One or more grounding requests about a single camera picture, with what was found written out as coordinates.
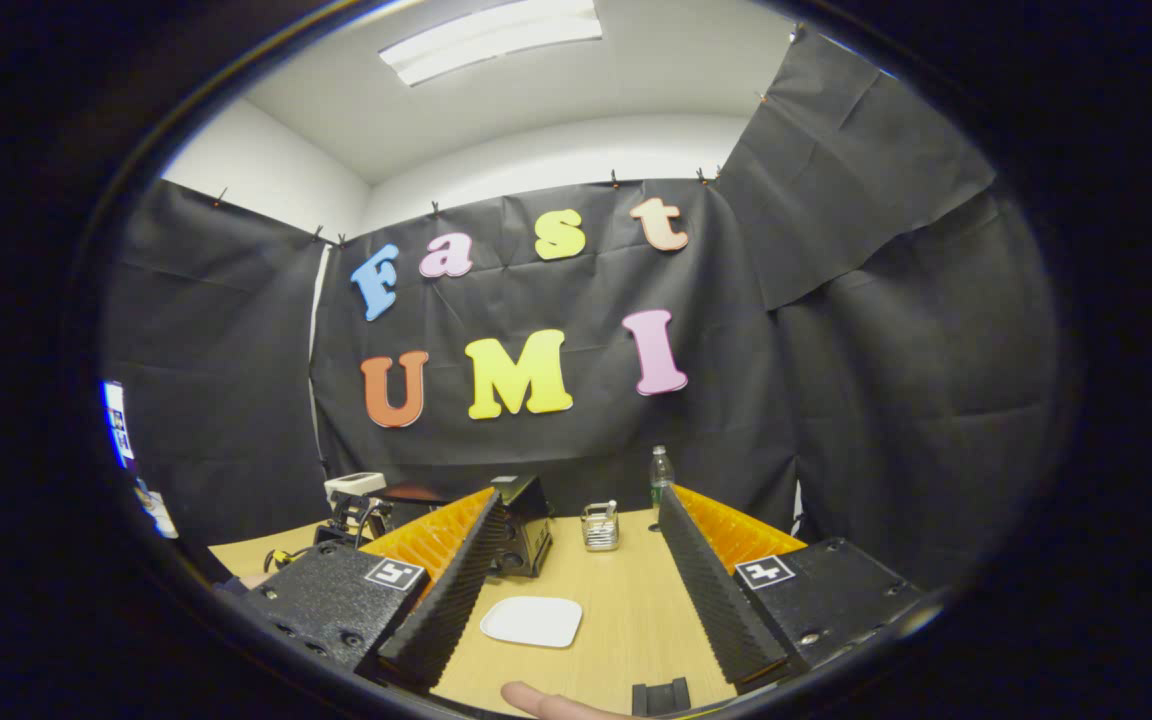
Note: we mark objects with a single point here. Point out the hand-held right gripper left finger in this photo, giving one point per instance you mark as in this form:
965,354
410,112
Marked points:
456,590

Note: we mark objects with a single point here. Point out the white printed panel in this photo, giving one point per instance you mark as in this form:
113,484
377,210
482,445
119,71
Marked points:
141,490

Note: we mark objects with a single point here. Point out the white toaster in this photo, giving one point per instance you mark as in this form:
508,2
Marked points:
356,484

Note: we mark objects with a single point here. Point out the long ceiling light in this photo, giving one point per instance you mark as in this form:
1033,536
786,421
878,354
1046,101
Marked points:
491,40

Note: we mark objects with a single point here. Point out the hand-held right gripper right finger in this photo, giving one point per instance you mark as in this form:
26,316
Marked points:
711,590

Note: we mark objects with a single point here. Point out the black electric oven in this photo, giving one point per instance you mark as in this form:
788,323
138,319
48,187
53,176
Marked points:
526,530

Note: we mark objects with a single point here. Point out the black backdrop cloth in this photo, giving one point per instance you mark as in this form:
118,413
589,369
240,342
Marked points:
886,350

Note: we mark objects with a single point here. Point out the white square plate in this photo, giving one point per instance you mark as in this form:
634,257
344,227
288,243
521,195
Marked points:
533,622

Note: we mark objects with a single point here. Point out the metal mesh holder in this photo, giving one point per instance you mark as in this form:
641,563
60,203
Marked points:
600,528

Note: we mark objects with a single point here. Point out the clear plastic water bottle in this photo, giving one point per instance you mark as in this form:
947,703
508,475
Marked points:
662,470

